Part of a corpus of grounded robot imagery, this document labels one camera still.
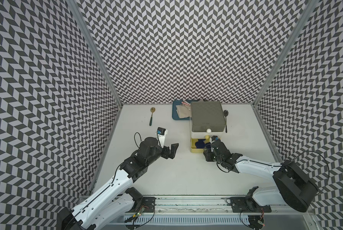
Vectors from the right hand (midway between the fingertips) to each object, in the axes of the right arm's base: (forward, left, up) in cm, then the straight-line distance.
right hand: (205, 155), depth 89 cm
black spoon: (+34, -20, -1) cm, 40 cm away
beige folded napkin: (+38, +13, 0) cm, 40 cm away
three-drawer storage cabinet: (+13, 0, +19) cm, 23 cm away
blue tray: (+34, +19, -2) cm, 39 cm away
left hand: (-1, +21, +17) cm, 27 cm away
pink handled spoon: (+47, +11, -1) cm, 48 cm away
